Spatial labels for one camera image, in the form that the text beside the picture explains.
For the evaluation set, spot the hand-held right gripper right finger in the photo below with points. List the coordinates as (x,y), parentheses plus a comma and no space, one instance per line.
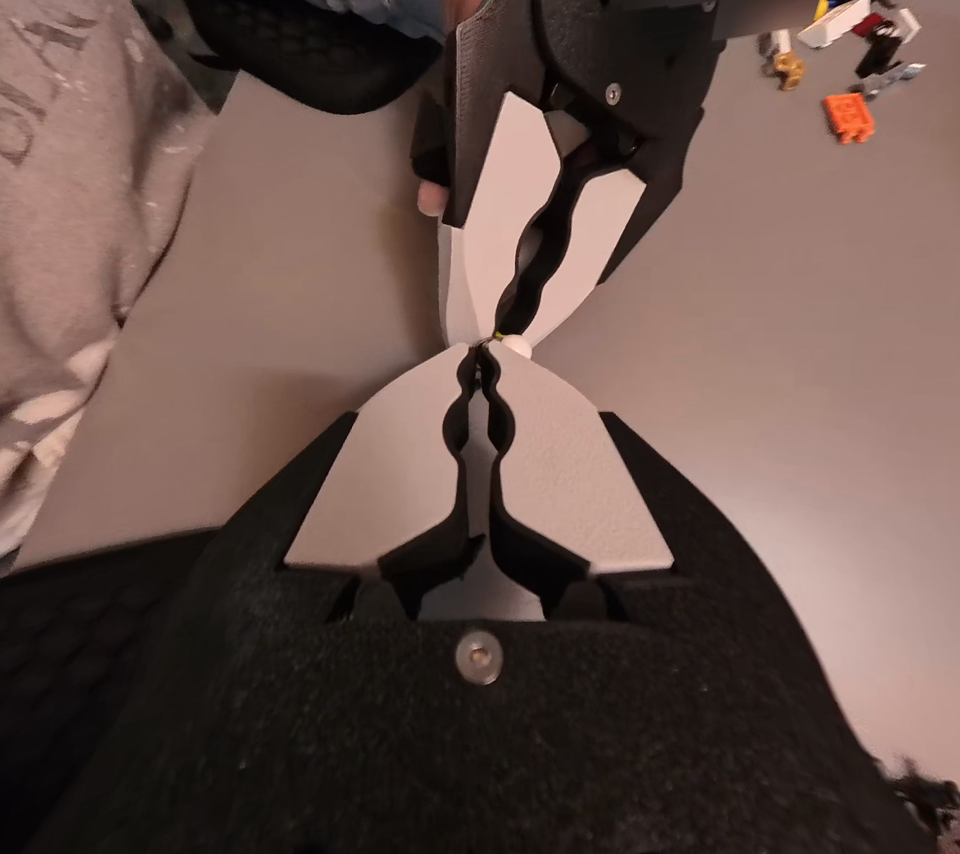
(578,494)

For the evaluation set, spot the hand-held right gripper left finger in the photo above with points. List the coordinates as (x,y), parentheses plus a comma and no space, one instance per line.
(375,494)

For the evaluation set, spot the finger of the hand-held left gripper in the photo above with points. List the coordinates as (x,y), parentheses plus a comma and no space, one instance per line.
(488,224)
(593,232)

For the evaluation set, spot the lime green lego minifigure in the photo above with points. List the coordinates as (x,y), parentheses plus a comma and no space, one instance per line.
(515,344)

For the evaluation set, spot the pile of lego pieces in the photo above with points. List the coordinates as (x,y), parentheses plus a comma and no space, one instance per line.
(849,119)

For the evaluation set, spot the black round cushion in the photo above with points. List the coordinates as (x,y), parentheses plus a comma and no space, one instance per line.
(300,59)

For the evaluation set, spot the person's grey sweatshirt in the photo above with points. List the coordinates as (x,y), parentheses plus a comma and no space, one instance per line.
(75,194)

